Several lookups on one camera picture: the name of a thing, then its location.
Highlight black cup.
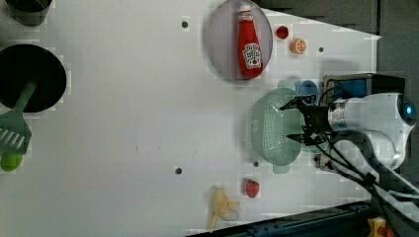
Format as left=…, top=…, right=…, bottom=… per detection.
left=5, top=0, right=53, bottom=27

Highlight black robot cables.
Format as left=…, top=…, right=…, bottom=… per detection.
left=312, top=129, right=419, bottom=225

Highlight toy orange half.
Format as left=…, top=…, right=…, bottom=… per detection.
left=291, top=39, right=306, bottom=54

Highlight green plastic strainer basket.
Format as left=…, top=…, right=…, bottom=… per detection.
left=248, top=80, right=303, bottom=174

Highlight blue bowl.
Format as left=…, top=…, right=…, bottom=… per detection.
left=296, top=80, right=319, bottom=103

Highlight toy strawberry near plate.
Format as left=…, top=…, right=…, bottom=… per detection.
left=276, top=26, right=289, bottom=40

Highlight green spatula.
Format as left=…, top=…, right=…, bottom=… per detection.
left=0, top=82, right=37, bottom=172

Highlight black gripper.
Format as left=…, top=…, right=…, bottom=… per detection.
left=280, top=95, right=330, bottom=145

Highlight black round pan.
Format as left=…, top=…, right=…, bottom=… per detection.
left=0, top=44, right=67, bottom=113

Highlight red ketchup bottle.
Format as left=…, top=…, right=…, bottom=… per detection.
left=237, top=5, right=263, bottom=80

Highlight toy strawberry near banana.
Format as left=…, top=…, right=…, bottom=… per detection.
left=245, top=180, right=260, bottom=198

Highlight toy peeled banana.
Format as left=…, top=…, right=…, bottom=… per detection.
left=209, top=189, right=240, bottom=233

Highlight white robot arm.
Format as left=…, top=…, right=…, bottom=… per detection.
left=281, top=93, right=418, bottom=170

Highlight yellow red emergency button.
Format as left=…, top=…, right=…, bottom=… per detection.
left=368, top=217, right=395, bottom=237

